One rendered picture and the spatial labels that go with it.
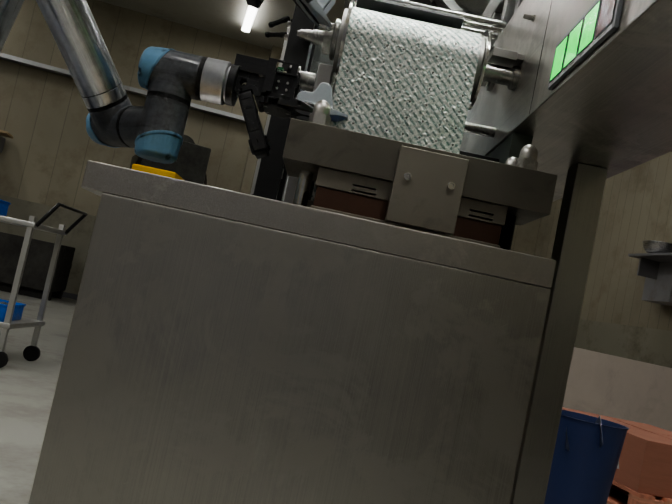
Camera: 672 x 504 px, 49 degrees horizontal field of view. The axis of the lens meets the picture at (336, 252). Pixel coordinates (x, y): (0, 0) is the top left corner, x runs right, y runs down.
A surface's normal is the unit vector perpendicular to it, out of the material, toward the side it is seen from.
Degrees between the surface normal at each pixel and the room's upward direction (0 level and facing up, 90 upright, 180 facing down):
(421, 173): 90
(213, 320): 90
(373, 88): 90
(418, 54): 90
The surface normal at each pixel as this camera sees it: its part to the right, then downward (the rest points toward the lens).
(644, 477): 0.17, -0.03
